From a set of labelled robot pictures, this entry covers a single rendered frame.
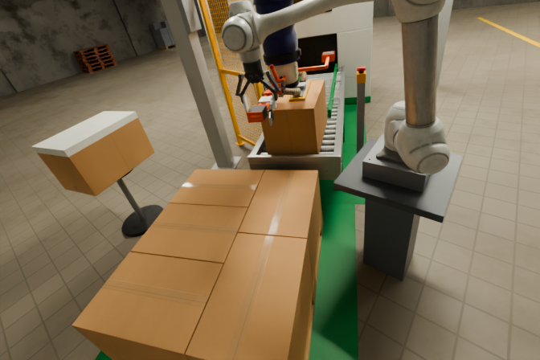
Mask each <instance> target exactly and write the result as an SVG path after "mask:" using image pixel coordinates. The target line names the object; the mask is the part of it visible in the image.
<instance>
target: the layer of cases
mask: <svg viewBox="0 0 540 360"><path fill-rule="evenodd" d="M320 224H321V193H320V184H319V175H318V170H195V171H194V172H193V174H192V175H191V176H190V177H189V178H188V179H187V180H186V182H185V183H184V184H183V186H182V187H181V188H180V190H179V191H178V192H177V194H176V195H175V196H174V197H173V198H172V199H171V201H170V203H168V205H167V206H166V207H165V209H164V210H163V211H162V212H161V214H160V215H159V216H158V217H157V218H156V219H155V221H154V222H153V224H152V225H151V226H150V227H149V229H148V230H147V231H146V233H145V234H144V235H143V236H142V237H141V238H140V240H139V241H138V242H137V244H136V245H135V246H134V248H133V249H132V250H131V252H130V253H129V254H128V255H127V256H126V257H125V259H124V260H123V261H122V262H121V264H120V265H119V266H118V268H117V269H116V270H115V272H114V273H113V274H112V275H111V276H110V277H109V279H108V280H107V281H106V283H105V284H104V285H103V287H102V288H101V289H100V291H99V292H98V293H97V294H96V295H95V296H94V297H93V299H92V300H91V302H90V303H89V304H88V306H87V307H86V308H85V309H84V311H83V312H82V313H81V314H80V315H79V316H78V318H77V319H76V320H75V322H74V323H73V324H72V326H73V327H74V328H75V329H76V330H78V331H79V332H80V333H81V334H83V335H84V336H85V337H86V338H87V339H88V340H89V341H90V342H91V343H93V344H94V345H95V346H96V347H98V348H99V349H100V350H101V351H103V352H104V353H105V354H106V355H108V356H109V357H110V358H111V359H112V360H305V348H306V341H307V334H308V327H309V314H310V307H311V300H312V293H313V279H314V273H315V265H316V258H317V245H318V238H319V231H320Z"/></svg>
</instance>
